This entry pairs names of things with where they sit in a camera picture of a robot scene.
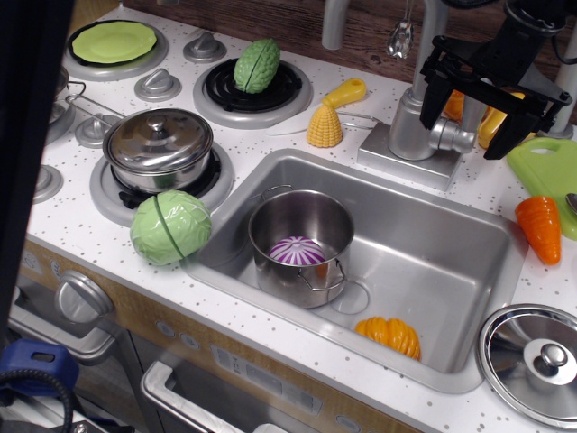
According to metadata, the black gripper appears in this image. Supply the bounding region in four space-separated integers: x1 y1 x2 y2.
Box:
420 36 571 160

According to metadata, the silver faucet lever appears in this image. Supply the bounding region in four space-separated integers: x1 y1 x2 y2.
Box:
428 117 477 154

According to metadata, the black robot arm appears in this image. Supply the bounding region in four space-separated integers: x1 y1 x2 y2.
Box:
420 1 576 160

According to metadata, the yellow toy pepper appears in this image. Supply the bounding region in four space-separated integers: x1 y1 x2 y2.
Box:
478 106 508 149

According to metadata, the orange toy behind faucet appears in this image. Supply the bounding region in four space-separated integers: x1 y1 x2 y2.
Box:
444 90 464 122

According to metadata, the silver faucet body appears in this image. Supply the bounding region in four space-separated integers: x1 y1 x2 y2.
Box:
321 0 472 192

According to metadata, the green cutting board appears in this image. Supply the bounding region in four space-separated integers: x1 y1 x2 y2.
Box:
507 137 576 241

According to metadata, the hanging silver spoon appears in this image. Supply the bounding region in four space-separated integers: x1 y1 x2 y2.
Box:
387 0 414 60

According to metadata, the orange toy carrot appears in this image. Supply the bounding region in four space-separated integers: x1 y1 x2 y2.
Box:
515 196 562 265

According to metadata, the yellow toy corn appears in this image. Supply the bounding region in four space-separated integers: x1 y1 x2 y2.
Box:
307 105 343 148

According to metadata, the silver sink basin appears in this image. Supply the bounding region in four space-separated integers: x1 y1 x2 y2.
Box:
183 150 528 393

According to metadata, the back right stove burner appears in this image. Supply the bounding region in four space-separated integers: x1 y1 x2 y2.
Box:
192 57 314 130

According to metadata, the stove burner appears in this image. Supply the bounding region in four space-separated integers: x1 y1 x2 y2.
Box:
62 20 169 82
89 144 234 227
192 57 314 130

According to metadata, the steel pot in sink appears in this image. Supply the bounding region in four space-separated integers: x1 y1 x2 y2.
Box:
248 190 355 309

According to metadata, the green toy leafy vegetable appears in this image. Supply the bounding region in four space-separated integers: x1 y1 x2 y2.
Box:
234 39 280 94

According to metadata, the purple white toy onion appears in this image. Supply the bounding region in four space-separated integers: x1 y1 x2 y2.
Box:
269 235 325 266

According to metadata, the orange toy pumpkin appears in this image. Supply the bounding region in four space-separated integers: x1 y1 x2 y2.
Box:
354 317 422 361

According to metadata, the steel pot lid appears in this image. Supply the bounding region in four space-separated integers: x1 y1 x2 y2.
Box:
477 303 576 431

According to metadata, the silver stove knob back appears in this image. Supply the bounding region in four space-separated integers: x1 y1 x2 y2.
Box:
183 32 227 64

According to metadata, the silver stove knob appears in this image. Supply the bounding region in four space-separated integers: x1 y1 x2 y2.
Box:
32 164 63 204
134 68 182 102
183 32 227 64
75 114 120 149

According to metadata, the silver stove knob middle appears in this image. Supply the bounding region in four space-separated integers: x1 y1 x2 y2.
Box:
134 68 182 102

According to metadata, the steel pot with lid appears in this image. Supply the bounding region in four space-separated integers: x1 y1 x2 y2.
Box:
103 108 214 193

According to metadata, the light green toy cabbage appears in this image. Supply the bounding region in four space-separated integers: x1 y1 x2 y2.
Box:
130 190 212 265

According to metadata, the back left stove burner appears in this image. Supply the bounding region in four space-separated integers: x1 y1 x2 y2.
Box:
62 20 169 82

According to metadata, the front stove burner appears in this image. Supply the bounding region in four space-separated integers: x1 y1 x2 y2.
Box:
89 144 234 227

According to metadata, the green plate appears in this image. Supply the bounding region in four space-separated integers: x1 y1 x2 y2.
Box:
71 21 158 65

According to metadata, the silver stove knob front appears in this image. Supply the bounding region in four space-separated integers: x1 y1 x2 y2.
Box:
75 114 120 149

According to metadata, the silver stove knob left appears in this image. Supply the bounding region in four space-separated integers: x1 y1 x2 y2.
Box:
32 164 63 204

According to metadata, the silver oven dial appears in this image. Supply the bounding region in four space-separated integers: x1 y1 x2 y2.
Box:
54 270 114 324

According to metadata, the blue clamp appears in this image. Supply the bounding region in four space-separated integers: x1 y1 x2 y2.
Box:
1 339 79 397

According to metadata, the yellow handled toy knife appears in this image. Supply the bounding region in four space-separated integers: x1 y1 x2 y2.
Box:
265 78 367 136

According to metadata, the steel strainer handle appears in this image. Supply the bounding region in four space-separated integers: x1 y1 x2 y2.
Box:
64 80 124 119

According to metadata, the silver dishwasher handle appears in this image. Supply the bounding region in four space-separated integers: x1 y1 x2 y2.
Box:
141 361 257 432

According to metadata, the silver oven door handle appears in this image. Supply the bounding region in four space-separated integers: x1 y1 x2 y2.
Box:
8 287 116 365

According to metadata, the black coiled cable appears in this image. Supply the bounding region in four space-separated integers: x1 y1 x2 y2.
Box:
0 368 76 433

